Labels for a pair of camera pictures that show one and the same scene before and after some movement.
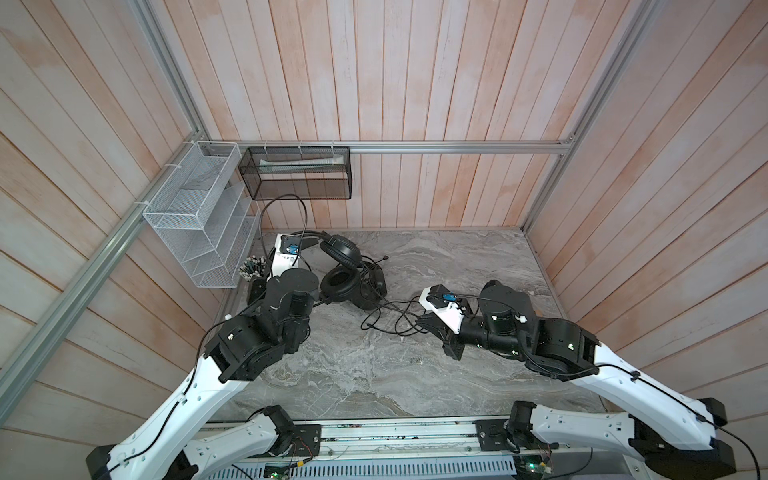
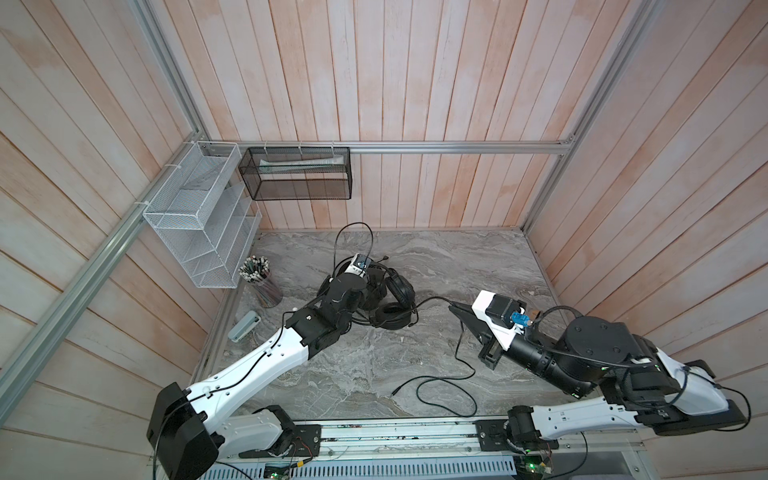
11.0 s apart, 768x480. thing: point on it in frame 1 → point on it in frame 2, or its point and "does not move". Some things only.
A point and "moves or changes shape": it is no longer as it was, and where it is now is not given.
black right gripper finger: (436, 325) → (467, 314)
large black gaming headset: (373, 285) moves or changes shape
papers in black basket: (315, 165) does not move
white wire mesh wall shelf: (206, 214) does not move
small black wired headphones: (340, 281) → (452, 378)
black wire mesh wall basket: (298, 173) does not move
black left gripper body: (305, 332) → (324, 291)
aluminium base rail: (425, 450) does not move
